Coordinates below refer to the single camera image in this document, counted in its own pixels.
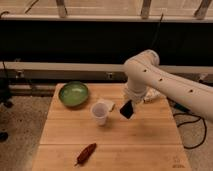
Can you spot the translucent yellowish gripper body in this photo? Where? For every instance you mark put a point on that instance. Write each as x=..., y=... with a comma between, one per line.
x=136, y=98

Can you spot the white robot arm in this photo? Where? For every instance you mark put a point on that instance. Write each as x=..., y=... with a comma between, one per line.
x=142, y=72

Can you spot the white ceramic cup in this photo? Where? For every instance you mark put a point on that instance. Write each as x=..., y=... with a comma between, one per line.
x=100, y=112

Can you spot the crumpled white plastic bottle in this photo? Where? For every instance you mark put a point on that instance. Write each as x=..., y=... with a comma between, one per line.
x=151, y=95

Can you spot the green bowl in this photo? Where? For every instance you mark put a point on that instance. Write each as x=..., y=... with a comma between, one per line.
x=73, y=94

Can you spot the black equipment at left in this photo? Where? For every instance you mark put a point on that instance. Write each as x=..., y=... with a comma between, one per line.
x=5, y=96

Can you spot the grey metal rail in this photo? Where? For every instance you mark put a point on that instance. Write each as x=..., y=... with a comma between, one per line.
x=86, y=71

